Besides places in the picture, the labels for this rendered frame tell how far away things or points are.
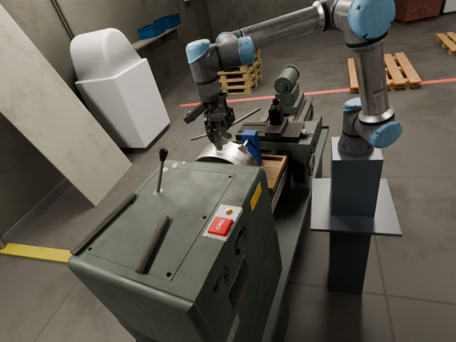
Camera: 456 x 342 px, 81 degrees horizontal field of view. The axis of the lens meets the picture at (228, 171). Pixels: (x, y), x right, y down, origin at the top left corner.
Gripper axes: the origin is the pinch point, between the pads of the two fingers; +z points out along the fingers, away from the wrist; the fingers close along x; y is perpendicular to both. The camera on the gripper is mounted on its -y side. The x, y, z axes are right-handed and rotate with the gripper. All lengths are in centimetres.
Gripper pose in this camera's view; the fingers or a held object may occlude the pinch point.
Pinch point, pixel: (218, 146)
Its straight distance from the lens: 98.2
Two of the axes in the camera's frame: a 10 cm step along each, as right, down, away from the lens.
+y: 9.0, 0.8, -4.3
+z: 2.1, 7.9, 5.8
